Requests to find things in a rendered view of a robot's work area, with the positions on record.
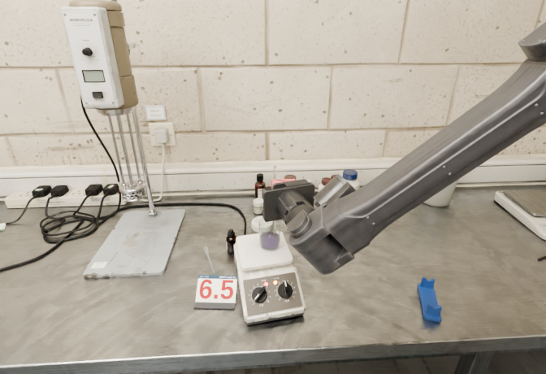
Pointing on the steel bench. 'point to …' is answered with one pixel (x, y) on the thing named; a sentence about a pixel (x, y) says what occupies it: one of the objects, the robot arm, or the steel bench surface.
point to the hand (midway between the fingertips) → (274, 183)
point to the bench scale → (526, 208)
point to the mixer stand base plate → (137, 245)
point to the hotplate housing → (263, 276)
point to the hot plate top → (251, 253)
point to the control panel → (275, 302)
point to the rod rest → (429, 306)
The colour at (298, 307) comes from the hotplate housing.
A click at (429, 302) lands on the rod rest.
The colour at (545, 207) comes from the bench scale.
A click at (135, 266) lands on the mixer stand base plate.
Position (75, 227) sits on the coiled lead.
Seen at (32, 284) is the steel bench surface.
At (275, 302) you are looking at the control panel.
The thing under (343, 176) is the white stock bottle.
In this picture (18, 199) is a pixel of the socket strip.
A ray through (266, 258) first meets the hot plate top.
